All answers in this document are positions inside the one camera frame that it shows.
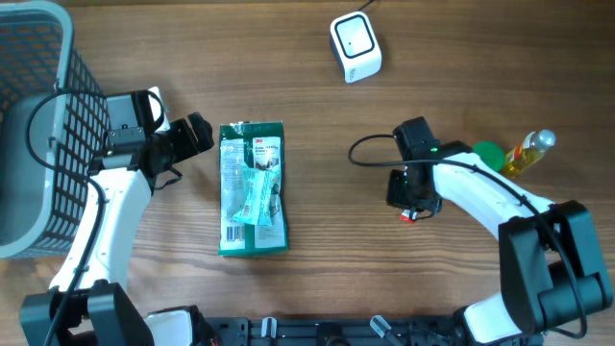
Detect red Nescafe coffee stick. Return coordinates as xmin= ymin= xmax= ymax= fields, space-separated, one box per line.
xmin=400 ymin=209 xmax=418 ymax=224

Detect green lid seasoning jar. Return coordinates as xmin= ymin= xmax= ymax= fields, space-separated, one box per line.
xmin=473 ymin=141 xmax=505 ymax=172

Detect yellow oil bottle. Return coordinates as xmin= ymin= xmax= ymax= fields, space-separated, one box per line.
xmin=500 ymin=129 xmax=556 ymax=179

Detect mint green wipes sachet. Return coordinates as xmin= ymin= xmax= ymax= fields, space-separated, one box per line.
xmin=233 ymin=163 xmax=281 ymax=226

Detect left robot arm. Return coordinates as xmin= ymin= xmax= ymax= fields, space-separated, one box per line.
xmin=20 ymin=89 xmax=216 ymax=345

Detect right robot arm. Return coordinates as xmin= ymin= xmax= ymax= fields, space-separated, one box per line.
xmin=387 ymin=117 xmax=614 ymax=344

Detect white barcode scanner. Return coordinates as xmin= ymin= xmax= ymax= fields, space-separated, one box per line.
xmin=330 ymin=11 xmax=382 ymax=84

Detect grey plastic mesh basket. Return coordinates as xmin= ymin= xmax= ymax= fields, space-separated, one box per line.
xmin=1 ymin=1 xmax=111 ymax=258

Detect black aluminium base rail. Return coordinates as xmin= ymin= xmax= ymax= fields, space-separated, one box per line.
xmin=206 ymin=316 xmax=477 ymax=346

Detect left camera black cable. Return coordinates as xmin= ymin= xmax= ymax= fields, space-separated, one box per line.
xmin=24 ymin=89 xmax=110 ymax=346

